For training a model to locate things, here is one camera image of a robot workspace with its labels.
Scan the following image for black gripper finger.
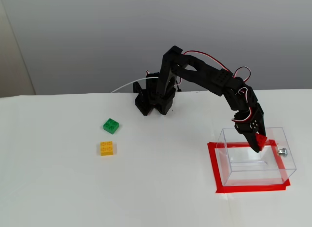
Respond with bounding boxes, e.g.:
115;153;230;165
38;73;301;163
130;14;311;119
240;119;261;153
258;114;268;136

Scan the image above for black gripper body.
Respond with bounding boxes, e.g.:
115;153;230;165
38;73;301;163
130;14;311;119
231;103;264;134

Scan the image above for red lego brick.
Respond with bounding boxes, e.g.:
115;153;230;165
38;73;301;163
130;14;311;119
255;133;269;151

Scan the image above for metal box lock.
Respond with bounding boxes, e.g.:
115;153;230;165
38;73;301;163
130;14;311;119
276;144;289;156

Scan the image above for transparent plastic box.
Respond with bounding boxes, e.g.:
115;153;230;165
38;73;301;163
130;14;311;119
215;126;297;187

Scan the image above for green lego brick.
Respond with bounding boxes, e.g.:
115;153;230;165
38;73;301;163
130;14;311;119
101;118;120;135

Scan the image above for yellow lego brick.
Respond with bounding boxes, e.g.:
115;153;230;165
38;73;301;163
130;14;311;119
100;141;117;157

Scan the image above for black table clamp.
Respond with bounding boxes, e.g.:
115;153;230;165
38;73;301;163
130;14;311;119
133;81;145;102

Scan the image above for servo wire at gripper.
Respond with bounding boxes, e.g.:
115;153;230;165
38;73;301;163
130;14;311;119
231;86;254;123

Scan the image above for servo wire loop at wrist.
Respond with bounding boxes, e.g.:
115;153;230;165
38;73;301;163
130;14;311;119
234;66;253;83

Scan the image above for red tape frame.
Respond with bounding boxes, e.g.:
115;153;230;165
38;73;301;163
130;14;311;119
207;139;292;194

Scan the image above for long servo wire on forearm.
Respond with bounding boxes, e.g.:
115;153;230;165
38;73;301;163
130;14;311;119
184;50;231;74

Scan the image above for white cable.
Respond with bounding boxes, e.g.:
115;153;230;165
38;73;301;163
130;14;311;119
111;77;159;93

